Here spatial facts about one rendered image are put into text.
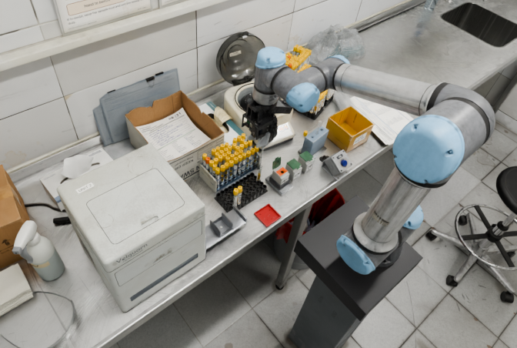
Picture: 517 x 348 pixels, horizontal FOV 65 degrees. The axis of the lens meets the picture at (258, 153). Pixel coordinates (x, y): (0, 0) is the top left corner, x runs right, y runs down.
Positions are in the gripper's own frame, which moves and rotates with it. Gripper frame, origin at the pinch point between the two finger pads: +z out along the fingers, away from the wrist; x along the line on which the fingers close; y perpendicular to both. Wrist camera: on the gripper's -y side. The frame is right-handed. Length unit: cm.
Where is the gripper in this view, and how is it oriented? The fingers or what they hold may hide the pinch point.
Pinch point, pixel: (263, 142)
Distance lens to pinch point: 131.7
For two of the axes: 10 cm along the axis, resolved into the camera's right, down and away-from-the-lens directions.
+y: -7.5, 4.4, -4.9
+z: -1.0, 6.6, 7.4
